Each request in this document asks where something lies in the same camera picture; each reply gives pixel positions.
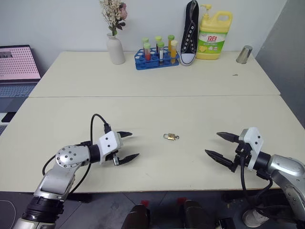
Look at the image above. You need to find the black canvas sneaker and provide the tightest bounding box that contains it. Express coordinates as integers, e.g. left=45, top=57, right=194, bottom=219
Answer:
left=179, top=0, right=200, bottom=66

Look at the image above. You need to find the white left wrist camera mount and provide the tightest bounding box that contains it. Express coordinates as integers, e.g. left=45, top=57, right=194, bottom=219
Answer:
left=97, top=130, right=123, bottom=165

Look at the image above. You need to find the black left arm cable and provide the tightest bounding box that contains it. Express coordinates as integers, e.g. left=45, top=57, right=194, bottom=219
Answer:
left=42, top=114, right=112, bottom=194

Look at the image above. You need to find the white ceramic vase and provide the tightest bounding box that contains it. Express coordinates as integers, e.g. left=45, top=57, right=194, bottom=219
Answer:
left=106, top=32, right=126, bottom=65

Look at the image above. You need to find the yellow detergent bottle with pump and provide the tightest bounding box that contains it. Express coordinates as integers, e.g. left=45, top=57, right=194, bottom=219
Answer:
left=195, top=4, right=234, bottom=61

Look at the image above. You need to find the green-capped tube, orange liquid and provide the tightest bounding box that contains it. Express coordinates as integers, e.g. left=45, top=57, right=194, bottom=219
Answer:
left=167, top=34, right=175, bottom=52

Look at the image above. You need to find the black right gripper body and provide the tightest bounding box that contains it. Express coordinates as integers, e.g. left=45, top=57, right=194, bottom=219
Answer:
left=230, top=141, right=253, bottom=173

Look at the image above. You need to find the black phone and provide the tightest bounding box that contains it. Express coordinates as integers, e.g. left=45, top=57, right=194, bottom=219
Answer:
left=0, top=112, right=16, bottom=124

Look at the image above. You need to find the dark rounded shape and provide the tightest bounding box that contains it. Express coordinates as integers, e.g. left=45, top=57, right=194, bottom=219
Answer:
left=183, top=199, right=213, bottom=229
left=123, top=204, right=152, bottom=229

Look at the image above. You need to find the yellow-capped tube, orange liquid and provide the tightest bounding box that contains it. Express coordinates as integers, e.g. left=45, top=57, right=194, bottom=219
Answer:
left=170, top=40, right=179, bottom=64

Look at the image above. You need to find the steel cup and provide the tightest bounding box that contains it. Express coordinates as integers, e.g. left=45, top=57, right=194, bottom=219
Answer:
left=235, top=45, right=254, bottom=65

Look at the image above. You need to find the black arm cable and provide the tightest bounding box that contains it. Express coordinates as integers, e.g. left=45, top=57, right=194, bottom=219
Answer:
left=239, top=147, right=274, bottom=217
left=42, top=114, right=112, bottom=194

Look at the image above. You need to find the open laptop, pink screen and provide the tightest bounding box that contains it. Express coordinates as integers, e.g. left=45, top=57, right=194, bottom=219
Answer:
left=0, top=44, right=42, bottom=113

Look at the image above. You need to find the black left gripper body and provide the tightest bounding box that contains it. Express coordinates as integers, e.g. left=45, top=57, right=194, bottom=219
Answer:
left=104, top=132, right=124, bottom=166

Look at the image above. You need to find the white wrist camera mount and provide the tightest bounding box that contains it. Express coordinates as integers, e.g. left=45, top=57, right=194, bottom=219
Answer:
left=238, top=127, right=264, bottom=172
left=97, top=130, right=123, bottom=165

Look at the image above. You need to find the green-capped tube, white label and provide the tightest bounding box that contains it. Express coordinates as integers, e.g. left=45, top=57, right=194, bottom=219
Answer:
left=157, top=41, right=166, bottom=64

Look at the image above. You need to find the dried flower bouquet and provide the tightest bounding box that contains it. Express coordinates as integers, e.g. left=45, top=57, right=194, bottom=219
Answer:
left=99, top=0, right=127, bottom=37

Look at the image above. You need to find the thin white cable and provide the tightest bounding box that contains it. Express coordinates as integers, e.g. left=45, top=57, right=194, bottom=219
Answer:
left=0, top=199, right=18, bottom=224

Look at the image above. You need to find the green-capped tube, dark liquid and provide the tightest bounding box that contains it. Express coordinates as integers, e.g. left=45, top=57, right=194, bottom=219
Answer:
left=154, top=35, right=163, bottom=52

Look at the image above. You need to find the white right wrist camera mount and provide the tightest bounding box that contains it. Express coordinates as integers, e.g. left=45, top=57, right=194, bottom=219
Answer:
left=238, top=127, right=264, bottom=172

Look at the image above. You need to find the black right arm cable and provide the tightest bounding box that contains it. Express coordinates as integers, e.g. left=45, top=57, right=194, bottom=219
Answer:
left=239, top=147, right=274, bottom=217

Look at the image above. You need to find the blue test tube rack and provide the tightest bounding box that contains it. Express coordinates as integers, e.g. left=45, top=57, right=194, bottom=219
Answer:
left=133, top=47, right=181, bottom=71

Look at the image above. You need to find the green-capped tube, red liquid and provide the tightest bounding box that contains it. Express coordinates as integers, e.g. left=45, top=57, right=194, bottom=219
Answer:
left=143, top=42, right=152, bottom=61

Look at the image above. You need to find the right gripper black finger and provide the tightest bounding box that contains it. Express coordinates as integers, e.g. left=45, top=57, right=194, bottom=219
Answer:
left=216, top=132, right=240, bottom=144
left=204, top=149, right=236, bottom=168

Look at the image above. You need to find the white shoe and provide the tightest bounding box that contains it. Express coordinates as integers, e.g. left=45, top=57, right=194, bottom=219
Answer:
left=242, top=207, right=270, bottom=228

